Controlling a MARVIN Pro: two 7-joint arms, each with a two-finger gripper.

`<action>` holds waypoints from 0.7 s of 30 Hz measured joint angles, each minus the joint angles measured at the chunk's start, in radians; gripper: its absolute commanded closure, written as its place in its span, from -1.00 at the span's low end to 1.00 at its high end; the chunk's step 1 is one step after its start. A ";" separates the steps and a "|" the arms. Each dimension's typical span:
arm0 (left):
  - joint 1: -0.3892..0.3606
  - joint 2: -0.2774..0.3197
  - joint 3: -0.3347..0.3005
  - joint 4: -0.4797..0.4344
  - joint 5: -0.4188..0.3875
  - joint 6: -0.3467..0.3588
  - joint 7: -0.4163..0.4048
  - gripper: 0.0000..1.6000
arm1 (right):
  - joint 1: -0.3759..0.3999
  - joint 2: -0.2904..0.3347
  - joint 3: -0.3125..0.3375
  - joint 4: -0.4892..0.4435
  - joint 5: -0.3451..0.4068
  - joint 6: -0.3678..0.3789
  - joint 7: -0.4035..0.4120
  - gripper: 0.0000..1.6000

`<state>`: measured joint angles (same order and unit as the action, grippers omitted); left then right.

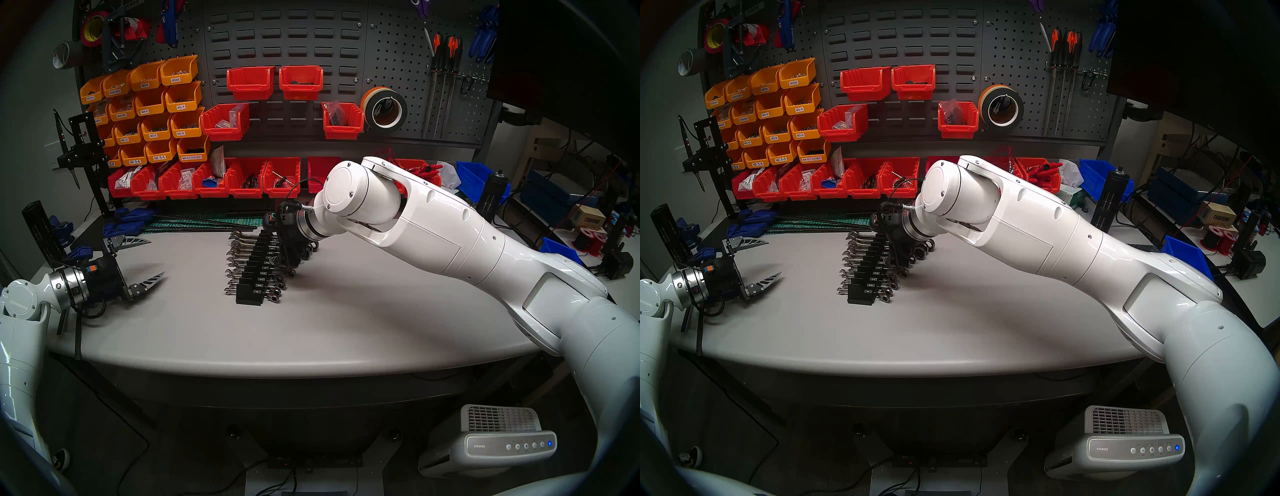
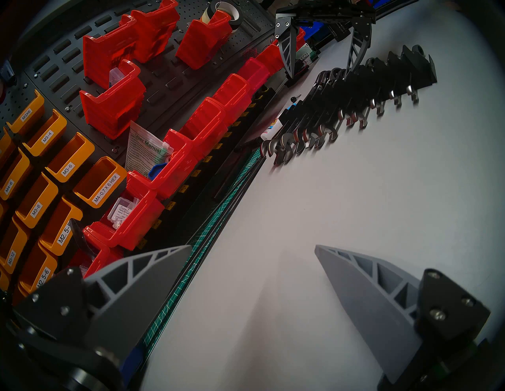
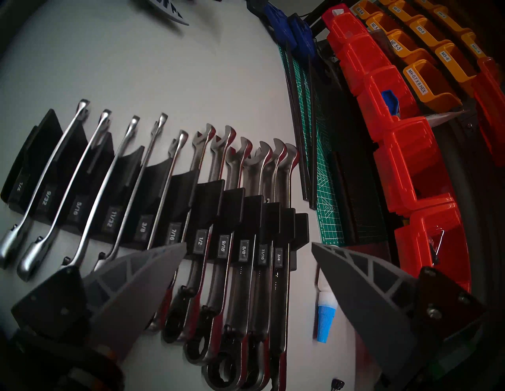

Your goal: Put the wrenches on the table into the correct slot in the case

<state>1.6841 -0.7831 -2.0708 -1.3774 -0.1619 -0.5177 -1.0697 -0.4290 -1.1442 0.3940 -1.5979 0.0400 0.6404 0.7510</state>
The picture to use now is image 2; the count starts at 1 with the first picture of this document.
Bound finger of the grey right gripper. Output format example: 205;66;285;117
275;15;299;79
344;16;373;77

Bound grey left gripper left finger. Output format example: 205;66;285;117
12;244;194;367

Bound small black electronic module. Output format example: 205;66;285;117
285;59;312;88

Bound blue plastic storage bin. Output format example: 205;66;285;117
299;22;326;42

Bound orange bin labelled M3-6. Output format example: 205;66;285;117
45;132;96;182

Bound orange bin labelled M3-4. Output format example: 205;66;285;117
23;110;68;157

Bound black stepped wrench case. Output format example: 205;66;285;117
272;45;438;158

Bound clear plastic parts box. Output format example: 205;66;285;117
110;67;131;88

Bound white glue bottle blue cap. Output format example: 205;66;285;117
260;116;284;140

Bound grey metal pegboard wall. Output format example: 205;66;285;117
0;0;281;166

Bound clear labelled parts bag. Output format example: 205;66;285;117
107;197;140;230

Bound chrome ratchet combination wrench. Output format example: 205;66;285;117
327;67;352;143

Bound orange bin labelled M2.5-5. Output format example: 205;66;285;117
39;197;84;256

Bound black strip yellow tags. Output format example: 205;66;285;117
136;87;277;253

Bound orange bin labelled M4-6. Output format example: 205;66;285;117
0;149;34;201

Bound orange bin labelled M3X6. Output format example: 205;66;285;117
6;90;46;134

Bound green cutting mat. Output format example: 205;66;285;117
140;143;273;357

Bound orange bin labelled M2.5-6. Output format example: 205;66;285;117
18;242;59;294

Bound orange bin labelled M3-12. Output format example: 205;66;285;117
0;221;31;274

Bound orange bin labelled M4 HEX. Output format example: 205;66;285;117
73;156;129;209

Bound large tape roll orange edge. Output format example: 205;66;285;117
201;1;244;30

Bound white user manual sheet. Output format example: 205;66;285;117
125;120;174;178

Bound black marker pen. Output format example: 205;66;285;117
235;138;263;153

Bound orange bin labelled M3-8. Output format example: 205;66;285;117
16;173;60;229

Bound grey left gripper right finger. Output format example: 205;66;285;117
315;244;492;385

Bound small blue plastic part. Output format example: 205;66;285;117
149;162;171;181

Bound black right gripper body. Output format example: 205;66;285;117
276;0;377;23

